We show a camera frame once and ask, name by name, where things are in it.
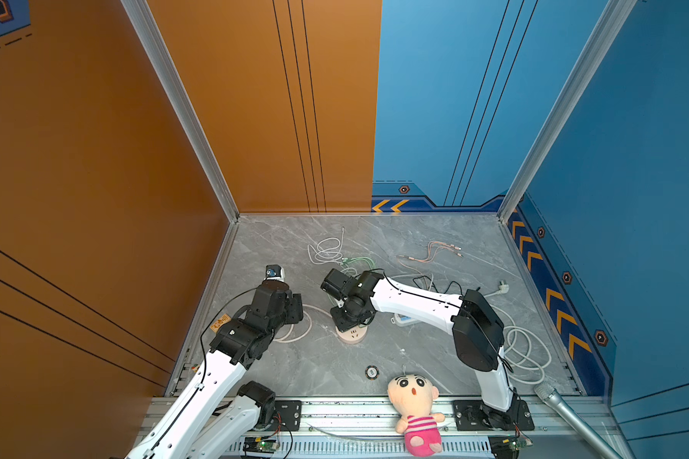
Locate round pink power socket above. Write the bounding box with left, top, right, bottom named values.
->
left=337, top=326, right=369, bottom=345

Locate black usb cable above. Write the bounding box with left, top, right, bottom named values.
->
left=411, top=273, right=482, bottom=296

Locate white blue power strip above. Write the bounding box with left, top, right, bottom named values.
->
left=392, top=314, right=419, bottom=327

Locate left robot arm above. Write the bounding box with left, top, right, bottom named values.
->
left=126, top=279, right=304, bottom=458

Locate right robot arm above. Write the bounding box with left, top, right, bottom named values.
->
left=321, top=269, right=521, bottom=430

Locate small wooden block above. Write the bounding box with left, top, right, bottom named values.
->
left=210, top=314, right=232, bottom=333

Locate black poker chip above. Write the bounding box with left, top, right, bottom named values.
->
left=366, top=365, right=379, bottom=381

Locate plush doll pink dress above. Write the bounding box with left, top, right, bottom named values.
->
left=388, top=374, right=445, bottom=457

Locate left green circuit board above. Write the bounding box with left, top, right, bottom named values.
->
left=241, top=437, right=281, bottom=458

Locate green circuit board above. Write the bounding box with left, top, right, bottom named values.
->
left=241, top=437, right=281, bottom=458
left=488, top=436, right=533, bottom=459

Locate white three-pin plug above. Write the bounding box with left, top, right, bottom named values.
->
left=496, top=280, right=509, bottom=295

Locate right green circuit board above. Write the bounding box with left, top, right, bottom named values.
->
left=488, top=436, right=533, bottom=459

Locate pink cord of round socket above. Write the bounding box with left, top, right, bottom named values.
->
left=272, top=303, right=337, bottom=345

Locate white usb cable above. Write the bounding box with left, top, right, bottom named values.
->
left=305, top=226, right=346, bottom=266

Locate white cable of teal charger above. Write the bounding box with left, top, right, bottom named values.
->
left=389, top=269, right=438, bottom=294

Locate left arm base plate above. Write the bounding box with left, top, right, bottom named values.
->
left=271, top=399, right=302, bottom=432

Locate aluminium front rail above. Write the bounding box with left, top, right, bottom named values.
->
left=128, top=395, right=633, bottom=459

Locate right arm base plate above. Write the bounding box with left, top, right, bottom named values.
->
left=452, top=399, right=535, bottom=432

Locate white power strip cord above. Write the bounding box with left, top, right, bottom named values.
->
left=484, top=289, right=552, bottom=386

